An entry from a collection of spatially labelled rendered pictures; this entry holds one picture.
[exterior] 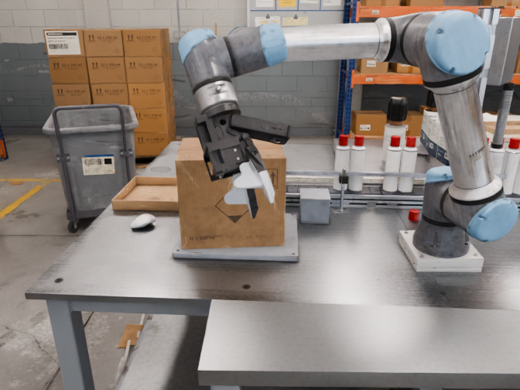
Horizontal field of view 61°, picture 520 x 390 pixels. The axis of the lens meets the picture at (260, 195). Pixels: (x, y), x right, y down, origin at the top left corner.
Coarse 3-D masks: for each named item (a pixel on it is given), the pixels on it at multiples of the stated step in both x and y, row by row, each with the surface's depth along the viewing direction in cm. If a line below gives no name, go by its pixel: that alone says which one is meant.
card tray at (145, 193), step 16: (144, 176) 180; (160, 176) 180; (128, 192) 173; (144, 192) 174; (160, 192) 174; (176, 192) 174; (112, 208) 158; (128, 208) 158; (144, 208) 157; (160, 208) 157; (176, 208) 156
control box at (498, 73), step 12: (504, 24) 125; (516, 24) 127; (504, 36) 126; (516, 36) 131; (504, 48) 126; (516, 48) 135; (492, 60) 129; (504, 60) 127; (492, 72) 130; (504, 72) 129; (492, 84) 131
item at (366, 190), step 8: (288, 184) 169; (288, 192) 161; (296, 192) 161; (336, 192) 161; (344, 192) 161; (352, 192) 161; (360, 192) 161; (368, 192) 161; (376, 192) 161; (384, 192) 161; (416, 192) 161
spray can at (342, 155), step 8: (344, 136) 155; (344, 144) 156; (336, 152) 158; (344, 152) 156; (336, 160) 159; (344, 160) 157; (336, 168) 160; (336, 176) 161; (336, 184) 161; (344, 184) 161
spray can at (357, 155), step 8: (360, 136) 155; (360, 144) 155; (352, 152) 157; (360, 152) 156; (352, 160) 158; (360, 160) 157; (352, 168) 159; (360, 168) 158; (352, 176) 160; (360, 176) 159; (352, 184) 161; (360, 184) 160
